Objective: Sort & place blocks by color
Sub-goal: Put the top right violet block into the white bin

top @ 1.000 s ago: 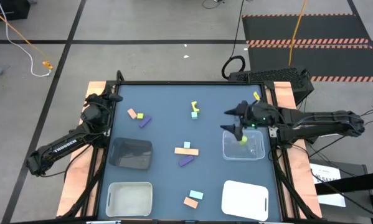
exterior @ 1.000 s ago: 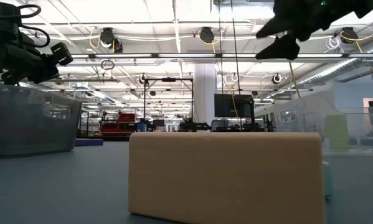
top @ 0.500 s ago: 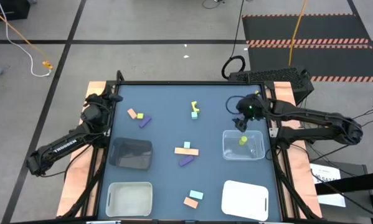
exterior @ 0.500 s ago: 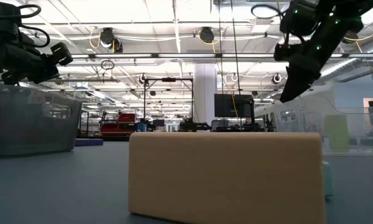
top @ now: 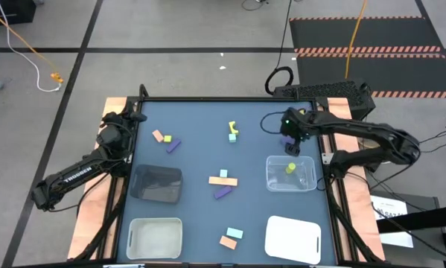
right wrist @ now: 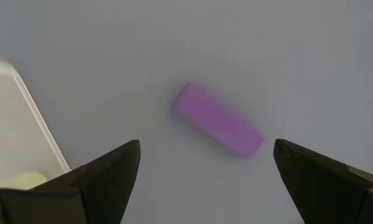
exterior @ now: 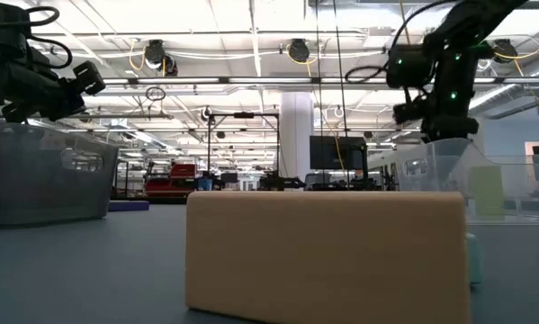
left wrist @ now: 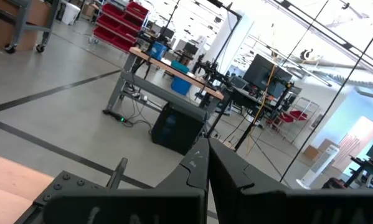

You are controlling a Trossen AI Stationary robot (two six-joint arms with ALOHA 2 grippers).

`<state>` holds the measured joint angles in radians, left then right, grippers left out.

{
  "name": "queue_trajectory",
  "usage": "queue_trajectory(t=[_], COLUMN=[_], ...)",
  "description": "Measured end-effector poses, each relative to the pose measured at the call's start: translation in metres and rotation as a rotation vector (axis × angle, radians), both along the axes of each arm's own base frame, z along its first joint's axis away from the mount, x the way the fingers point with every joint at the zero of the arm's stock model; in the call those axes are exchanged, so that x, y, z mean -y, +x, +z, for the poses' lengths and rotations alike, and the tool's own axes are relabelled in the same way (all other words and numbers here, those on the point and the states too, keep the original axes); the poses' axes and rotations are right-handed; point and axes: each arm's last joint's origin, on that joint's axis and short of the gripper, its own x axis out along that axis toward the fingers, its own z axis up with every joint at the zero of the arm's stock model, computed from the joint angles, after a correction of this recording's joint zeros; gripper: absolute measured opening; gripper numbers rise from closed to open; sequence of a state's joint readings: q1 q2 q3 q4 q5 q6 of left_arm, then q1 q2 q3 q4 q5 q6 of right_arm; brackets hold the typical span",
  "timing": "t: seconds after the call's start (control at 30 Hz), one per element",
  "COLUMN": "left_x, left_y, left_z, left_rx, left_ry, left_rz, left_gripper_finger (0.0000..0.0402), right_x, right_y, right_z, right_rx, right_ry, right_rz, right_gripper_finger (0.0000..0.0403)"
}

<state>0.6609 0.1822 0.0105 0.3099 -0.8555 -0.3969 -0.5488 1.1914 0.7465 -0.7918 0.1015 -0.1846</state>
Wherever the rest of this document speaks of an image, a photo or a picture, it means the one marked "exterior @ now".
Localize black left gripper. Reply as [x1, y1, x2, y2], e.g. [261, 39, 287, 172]
[0, 47, 107, 125]

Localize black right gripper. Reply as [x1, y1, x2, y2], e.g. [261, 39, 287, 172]
[419, 78, 481, 143]

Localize teal rectangular block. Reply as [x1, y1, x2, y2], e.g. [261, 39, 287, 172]
[465, 232, 482, 285]

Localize purple rectangular block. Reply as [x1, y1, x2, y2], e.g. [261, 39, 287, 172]
[108, 200, 150, 212]

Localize clear plastic bin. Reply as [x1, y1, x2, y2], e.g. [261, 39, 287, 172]
[395, 138, 539, 225]

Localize yellow cylinder block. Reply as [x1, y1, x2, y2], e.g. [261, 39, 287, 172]
[469, 165, 507, 218]

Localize grey translucent plastic bin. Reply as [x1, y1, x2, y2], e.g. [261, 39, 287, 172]
[0, 121, 120, 227]

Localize black monitor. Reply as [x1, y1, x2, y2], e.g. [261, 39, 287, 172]
[309, 135, 368, 171]

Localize white pillar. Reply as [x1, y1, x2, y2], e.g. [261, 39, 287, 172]
[279, 92, 316, 181]

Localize red tool cabinet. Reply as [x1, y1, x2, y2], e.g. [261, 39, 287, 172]
[143, 162, 199, 199]

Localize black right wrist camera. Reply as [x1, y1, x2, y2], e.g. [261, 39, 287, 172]
[392, 94, 434, 126]

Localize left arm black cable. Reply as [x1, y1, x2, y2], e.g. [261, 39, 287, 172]
[23, 5, 75, 70]

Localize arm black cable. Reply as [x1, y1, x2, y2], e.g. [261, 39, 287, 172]
[23, 5, 75, 70]
[344, 0, 459, 85]

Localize black ceiling cable reel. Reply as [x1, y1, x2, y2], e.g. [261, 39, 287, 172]
[491, 38, 520, 64]
[142, 39, 180, 77]
[286, 38, 312, 64]

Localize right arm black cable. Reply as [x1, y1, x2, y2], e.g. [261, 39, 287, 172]
[344, 0, 459, 85]

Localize hanging black cable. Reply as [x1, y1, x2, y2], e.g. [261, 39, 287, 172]
[331, 0, 353, 188]
[314, 0, 325, 186]

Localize hanging black cable ring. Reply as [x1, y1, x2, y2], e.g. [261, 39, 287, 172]
[145, 85, 167, 103]

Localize black metal frame rig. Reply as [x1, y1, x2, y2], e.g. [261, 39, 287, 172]
[205, 111, 282, 190]

